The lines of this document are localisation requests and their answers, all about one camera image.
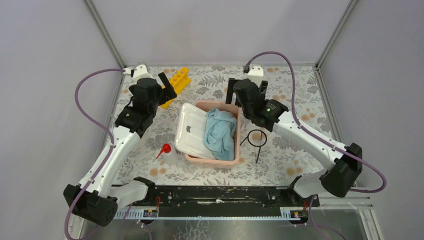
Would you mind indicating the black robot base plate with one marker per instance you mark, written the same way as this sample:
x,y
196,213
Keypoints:
x,y
170,202

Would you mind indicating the white plastic bin lid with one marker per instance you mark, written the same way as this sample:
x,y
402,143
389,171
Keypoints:
x,y
190,133

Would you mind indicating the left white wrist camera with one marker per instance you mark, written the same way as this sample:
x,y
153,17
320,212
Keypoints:
x,y
138,72

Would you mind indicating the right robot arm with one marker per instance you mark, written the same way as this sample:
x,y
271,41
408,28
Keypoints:
x,y
340,167

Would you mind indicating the black metal ring tripod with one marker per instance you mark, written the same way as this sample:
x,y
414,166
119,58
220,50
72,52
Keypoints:
x,y
256,138

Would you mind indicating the light blue cloth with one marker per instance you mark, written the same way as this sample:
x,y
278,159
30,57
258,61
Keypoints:
x,y
220,128

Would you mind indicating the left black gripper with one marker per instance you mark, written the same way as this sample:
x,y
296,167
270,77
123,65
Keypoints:
x,y
167,94

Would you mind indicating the red-capped white wash bottle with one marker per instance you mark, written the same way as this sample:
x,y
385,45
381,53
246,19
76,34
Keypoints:
x,y
168,154

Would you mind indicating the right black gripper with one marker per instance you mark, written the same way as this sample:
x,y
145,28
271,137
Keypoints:
x,y
230,91

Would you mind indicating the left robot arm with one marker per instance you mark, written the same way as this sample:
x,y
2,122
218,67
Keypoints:
x,y
93,198

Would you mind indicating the pink plastic bin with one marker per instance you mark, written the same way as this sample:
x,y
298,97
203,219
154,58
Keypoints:
x,y
207,105

